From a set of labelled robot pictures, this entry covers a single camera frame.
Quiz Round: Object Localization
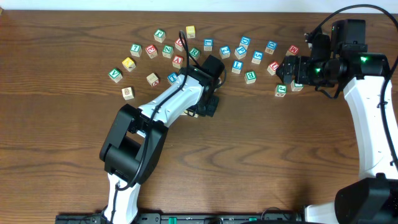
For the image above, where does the green 4 block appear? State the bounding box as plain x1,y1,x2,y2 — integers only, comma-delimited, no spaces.
290,80,303,91

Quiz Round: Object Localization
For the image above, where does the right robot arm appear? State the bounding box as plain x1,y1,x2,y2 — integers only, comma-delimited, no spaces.
276,19,397,223

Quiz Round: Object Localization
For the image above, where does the blue d block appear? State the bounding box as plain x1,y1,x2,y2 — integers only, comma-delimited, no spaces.
265,40,277,55
239,36,251,49

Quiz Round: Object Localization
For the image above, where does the blue L block lower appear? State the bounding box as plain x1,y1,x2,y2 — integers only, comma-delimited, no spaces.
231,60,243,74

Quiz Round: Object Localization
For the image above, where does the blue P block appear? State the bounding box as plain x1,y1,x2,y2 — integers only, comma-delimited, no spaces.
234,46,247,59

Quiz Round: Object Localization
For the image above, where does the red M block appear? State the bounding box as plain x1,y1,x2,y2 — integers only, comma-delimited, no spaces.
285,45,299,56

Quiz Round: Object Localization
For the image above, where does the red U block right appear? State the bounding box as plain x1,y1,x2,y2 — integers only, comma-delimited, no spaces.
267,62,279,75

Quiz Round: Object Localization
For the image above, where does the green J block top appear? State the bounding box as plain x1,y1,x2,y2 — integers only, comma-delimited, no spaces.
154,29,166,43

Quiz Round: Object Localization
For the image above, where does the blue 5 block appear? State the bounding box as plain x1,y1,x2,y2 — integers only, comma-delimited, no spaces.
251,50,264,65

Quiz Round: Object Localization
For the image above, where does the red A block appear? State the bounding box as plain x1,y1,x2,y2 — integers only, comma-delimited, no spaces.
172,55,183,69

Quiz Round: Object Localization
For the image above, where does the red U block left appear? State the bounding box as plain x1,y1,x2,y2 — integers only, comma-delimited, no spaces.
175,38,185,52

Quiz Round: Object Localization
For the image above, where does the yellow block left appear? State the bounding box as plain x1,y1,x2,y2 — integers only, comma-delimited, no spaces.
122,57,136,72

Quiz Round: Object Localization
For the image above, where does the green R block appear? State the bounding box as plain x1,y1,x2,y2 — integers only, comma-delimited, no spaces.
189,47,200,60

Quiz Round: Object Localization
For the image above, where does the green Z block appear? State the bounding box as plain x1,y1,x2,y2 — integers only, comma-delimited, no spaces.
162,45,174,58

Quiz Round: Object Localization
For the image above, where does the blue l block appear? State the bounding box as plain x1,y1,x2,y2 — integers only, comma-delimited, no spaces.
203,39,213,52
231,60,243,74

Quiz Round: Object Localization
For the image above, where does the green J block lower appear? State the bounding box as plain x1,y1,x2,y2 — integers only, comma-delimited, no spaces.
274,84,287,97

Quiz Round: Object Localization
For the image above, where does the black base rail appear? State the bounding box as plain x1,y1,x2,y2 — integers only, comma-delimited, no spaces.
55,211,305,224

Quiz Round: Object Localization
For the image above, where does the blue 2 block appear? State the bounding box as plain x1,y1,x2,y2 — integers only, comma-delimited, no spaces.
220,45,231,59

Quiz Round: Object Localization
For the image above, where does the green V block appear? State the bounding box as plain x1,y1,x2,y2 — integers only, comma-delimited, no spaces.
108,68,123,83

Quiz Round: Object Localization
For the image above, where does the blue T block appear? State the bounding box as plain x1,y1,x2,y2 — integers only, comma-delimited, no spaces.
167,72,178,85

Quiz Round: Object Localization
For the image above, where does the plain yellow block top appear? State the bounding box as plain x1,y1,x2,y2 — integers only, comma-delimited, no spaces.
186,26,196,39

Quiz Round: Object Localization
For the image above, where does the green j block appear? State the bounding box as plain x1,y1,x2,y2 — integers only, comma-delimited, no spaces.
154,29,166,43
274,84,287,97

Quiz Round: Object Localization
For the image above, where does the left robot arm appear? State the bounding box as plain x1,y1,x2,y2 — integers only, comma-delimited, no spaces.
99,55,225,223

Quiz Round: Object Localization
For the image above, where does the blue D block upper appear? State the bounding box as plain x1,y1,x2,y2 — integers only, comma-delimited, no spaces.
239,36,251,49

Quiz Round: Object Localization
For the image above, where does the red u block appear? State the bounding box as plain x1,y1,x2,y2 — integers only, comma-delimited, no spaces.
267,62,279,75
175,38,185,52

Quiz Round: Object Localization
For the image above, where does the blue L block top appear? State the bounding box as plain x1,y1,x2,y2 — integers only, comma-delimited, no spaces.
203,39,213,52

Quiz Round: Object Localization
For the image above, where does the plain wooden picture block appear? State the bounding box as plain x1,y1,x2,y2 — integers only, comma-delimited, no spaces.
121,87,134,100

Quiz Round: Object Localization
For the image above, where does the red-sided wooden block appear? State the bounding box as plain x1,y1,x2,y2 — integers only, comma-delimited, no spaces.
147,73,160,87

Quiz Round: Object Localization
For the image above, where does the yellow O block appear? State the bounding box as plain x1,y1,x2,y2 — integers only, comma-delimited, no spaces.
182,110,198,118

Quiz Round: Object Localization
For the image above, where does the green 7 block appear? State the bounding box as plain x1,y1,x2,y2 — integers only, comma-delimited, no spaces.
130,44,142,57

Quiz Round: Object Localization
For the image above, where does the green B block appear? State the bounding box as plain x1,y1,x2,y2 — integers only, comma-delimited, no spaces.
244,71,257,84

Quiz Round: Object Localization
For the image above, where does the blue D block right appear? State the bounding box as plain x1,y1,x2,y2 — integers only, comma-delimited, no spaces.
265,40,277,55

